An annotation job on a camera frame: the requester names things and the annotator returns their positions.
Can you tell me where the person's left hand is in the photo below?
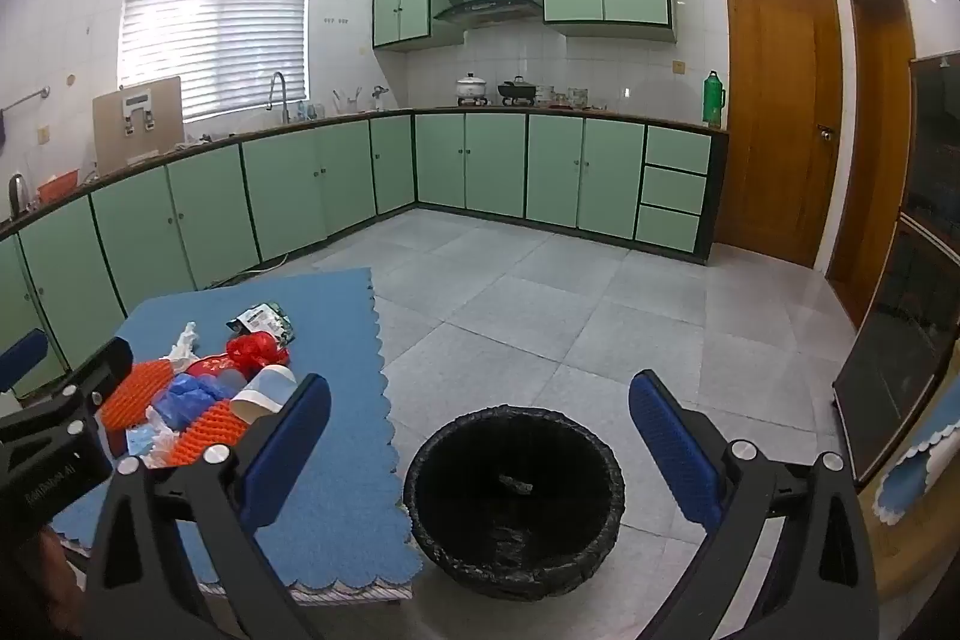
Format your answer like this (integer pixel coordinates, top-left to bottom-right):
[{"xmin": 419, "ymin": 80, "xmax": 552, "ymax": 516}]
[{"xmin": 30, "ymin": 527, "xmax": 83, "ymax": 618}]

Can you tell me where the green thermos flask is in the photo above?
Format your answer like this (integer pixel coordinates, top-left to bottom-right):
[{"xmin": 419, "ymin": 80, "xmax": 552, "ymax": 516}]
[{"xmin": 701, "ymin": 70, "xmax": 727, "ymax": 130}]

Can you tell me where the wooden door with frame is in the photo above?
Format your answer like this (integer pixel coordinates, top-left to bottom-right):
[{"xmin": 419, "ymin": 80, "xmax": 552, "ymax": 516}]
[{"xmin": 825, "ymin": 0, "xmax": 917, "ymax": 330}]

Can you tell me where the red plastic bag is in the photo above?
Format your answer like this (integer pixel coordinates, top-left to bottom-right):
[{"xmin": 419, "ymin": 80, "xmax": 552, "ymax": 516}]
[{"xmin": 226, "ymin": 331, "xmax": 292, "ymax": 378}]

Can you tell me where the red drink can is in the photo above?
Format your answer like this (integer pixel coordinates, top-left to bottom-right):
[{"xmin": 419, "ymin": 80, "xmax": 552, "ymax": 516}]
[{"xmin": 186, "ymin": 353, "xmax": 245, "ymax": 386}]

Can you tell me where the white power cable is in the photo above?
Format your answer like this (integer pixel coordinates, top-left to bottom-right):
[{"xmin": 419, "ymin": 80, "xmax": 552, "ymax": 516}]
[{"xmin": 206, "ymin": 254, "xmax": 290, "ymax": 289}]

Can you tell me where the green black snack wrapper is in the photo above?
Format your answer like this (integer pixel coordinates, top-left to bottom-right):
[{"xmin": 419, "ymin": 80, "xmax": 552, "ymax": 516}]
[{"xmin": 227, "ymin": 301, "xmax": 297, "ymax": 345}]

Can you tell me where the brown cardboard sheet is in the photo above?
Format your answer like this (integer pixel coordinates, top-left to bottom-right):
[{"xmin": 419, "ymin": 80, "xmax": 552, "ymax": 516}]
[{"xmin": 92, "ymin": 76, "xmax": 183, "ymax": 175}]

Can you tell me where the blue scalloped table mat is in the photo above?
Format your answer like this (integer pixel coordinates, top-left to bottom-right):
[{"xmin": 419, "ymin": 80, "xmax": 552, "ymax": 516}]
[{"xmin": 49, "ymin": 267, "xmax": 425, "ymax": 592}]

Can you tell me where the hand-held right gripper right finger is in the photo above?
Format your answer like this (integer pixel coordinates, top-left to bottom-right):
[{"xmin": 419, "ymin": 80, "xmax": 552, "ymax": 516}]
[{"xmin": 628, "ymin": 370, "xmax": 880, "ymax": 640}]

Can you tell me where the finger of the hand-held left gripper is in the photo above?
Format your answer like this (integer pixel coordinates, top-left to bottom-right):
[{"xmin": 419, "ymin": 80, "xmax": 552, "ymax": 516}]
[
  {"xmin": 0, "ymin": 329, "xmax": 50, "ymax": 395},
  {"xmin": 60, "ymin": 337, "xmax": 136, "ymax": 420}
]

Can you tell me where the blue plastic bag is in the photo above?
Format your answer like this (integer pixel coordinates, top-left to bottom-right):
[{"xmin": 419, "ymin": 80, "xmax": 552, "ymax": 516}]
[{"xmin": 150, "ymin": 374, "xmax": 237, "ymax": 435}]

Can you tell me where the blue cloth with white trim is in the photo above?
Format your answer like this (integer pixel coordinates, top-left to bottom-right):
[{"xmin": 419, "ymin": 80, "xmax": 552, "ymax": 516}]
[{"xmin": 874, "ymin": 415, "xmax": 960, "ymax": 525}]

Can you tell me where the light blue plastic wrapper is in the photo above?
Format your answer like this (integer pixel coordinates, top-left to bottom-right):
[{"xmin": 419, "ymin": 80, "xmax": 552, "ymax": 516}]
[{"xmin": 124, "ymin": 419, "xmax": 181, "ymax": 461}]

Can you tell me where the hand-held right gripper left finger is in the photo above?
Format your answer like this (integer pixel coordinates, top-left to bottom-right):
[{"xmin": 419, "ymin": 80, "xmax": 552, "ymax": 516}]
[{"xmin": 86, "ymin": 374, "xmax": 332, "ymax": 640}]

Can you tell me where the green base cabinet run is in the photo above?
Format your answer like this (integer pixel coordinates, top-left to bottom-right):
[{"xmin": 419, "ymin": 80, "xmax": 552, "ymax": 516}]
[{"xmin": 0, "ymin": 111, "xmax": 730, "ymax": 386}]

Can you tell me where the steel kitchen faucet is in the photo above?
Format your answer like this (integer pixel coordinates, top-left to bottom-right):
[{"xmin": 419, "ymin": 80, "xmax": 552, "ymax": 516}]
[{"xmin": 268, "ymin": 71, "xmax": 292, "ymax": 124}]

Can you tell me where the round bin with black liner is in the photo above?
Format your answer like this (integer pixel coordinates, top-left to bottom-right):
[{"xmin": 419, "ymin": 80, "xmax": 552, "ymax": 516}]
[{"xmin": 403, "ymin": 406, "xmax": 626, "ymax": 602}]

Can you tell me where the white paper cup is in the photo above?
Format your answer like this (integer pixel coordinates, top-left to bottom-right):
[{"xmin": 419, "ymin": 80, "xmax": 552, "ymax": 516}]
[{"xmin": 229, "ymin": 365, "xmax": 299, "ymax": 423}]

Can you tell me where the metal towel rail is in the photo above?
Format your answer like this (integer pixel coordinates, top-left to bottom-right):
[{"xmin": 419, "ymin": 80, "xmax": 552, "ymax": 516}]
[{"xmin": 0, "ymin": 85, "xmax": 52, "ymax": 116}]

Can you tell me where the striped tablecloth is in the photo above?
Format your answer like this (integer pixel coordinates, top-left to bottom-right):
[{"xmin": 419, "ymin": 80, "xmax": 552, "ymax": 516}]
[{"xmin": 292, "ymin": 580, "xmax": 413, "ymax": 605}]

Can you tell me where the white tissue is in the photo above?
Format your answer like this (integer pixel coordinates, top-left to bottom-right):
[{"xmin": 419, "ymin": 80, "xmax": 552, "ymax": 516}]
[{"xmin": 160, "ymin": 323, "xmax": 200, "ymax": 362}]

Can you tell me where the steel range hood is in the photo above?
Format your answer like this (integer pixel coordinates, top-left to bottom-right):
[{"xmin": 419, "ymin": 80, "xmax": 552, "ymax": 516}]
[{"xmin": 433, "ymin": 0, "xmax": 545, "ymax": 26}]

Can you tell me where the red plastic basin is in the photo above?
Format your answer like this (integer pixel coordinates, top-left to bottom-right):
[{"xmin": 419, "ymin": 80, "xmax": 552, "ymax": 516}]
[{"xmin": 36, "ymin": 169, "xmax": 80, "ymax": 205}]

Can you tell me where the orange foam fruit net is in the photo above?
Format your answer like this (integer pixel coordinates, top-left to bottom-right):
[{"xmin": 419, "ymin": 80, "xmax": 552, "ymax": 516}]
[
  {"xmin": 100, "ymin": 361, "xmax": 177, "ymax": 435},
  {"xmin": 166, "ymin": 401, "xmax": 248, "ymax": 467}
]

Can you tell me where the black glass cabinet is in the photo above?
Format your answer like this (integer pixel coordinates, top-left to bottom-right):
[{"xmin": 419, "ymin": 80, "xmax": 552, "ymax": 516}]
[{"xmin": 832, "ymin": 51, "xmax": 960, "ymax": 487}]

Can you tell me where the white window blind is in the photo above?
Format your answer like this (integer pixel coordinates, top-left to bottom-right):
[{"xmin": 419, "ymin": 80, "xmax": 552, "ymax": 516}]
[{"xmin": 118, "ymin": 0, "xmax": 312, "ymax": 124}]

